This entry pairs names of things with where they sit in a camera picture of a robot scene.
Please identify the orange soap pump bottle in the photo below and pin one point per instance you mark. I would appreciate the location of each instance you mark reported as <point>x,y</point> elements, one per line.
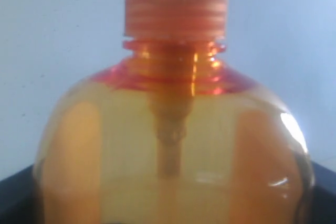
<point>172,134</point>

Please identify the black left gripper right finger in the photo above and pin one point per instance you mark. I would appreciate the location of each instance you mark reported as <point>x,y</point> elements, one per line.
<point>323,209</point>

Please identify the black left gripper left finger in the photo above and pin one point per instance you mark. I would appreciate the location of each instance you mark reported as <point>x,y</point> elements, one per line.
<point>19,199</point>

